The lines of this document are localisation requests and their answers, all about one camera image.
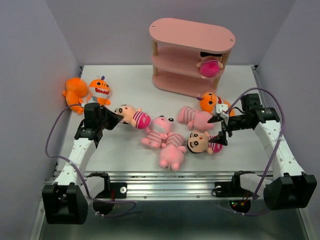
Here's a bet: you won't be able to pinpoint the pink striped plush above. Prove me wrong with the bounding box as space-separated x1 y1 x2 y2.
159 132 187 171
177 106 215 132

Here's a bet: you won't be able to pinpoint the boy doll pink pants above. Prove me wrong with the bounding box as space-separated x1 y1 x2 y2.
186 131 223 155
196 51 224 79
114 104 151 130

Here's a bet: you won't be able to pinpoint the orange shark plush left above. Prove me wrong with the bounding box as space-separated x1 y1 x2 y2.
84 75 111 106

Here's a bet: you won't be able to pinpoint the pink three-tier shelf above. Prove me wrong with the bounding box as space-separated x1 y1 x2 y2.
149 18 236 97

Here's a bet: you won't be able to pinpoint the orange shark plush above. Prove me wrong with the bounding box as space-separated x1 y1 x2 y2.
196 92 231 115
84 75 111 106

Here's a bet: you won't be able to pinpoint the aluminium rail frame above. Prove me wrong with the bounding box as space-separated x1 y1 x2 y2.
29 65 315 240

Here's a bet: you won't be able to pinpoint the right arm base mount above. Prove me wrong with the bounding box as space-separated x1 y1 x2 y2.
211 171 254 216

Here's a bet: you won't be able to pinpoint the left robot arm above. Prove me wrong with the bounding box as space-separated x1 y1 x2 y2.
42 103 124 225

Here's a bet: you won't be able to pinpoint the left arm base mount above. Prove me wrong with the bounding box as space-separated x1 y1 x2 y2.
85 172 128 216

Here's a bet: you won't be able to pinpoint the plain orange plush toy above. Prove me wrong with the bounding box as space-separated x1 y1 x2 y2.
62 77 88 115

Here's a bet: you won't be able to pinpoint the pink plush with face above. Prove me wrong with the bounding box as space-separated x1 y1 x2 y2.
141 115 175 149

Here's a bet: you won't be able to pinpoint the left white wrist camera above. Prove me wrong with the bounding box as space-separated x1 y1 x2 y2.
80 101 91 108

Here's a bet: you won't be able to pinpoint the pink striped plush upper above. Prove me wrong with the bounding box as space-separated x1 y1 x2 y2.
177 106 215 132

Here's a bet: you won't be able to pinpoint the pink striped plush lower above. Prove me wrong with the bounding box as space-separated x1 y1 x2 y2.
159 132 187 171

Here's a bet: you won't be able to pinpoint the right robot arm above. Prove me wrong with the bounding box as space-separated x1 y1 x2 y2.
209 93 317 211

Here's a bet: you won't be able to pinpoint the orange shark plush right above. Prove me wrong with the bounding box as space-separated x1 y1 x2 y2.
196 92 231 115

